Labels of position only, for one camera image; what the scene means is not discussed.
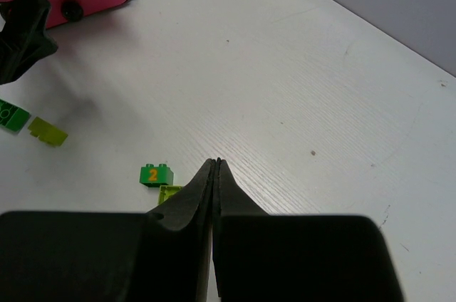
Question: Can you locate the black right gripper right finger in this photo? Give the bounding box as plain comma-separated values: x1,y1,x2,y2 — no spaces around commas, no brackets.
212,160,404,301

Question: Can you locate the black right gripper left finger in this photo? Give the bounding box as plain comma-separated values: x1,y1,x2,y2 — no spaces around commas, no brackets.
1,160,216,301

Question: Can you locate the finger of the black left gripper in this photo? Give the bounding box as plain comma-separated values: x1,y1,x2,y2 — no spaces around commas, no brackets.
1,0,58,85

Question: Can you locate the lime hollow lego brick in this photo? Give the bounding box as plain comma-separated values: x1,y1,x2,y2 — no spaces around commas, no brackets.
157,185,182,205

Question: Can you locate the green 2x3 lego brick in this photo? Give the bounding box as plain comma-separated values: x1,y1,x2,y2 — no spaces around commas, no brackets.
0,100,31,134

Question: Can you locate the green lego brick number two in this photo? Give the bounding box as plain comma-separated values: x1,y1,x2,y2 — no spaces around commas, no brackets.
139,164,174,187

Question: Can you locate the lime 2x2 lego brick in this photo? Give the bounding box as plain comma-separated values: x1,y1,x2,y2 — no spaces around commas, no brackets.
28,117,68,147

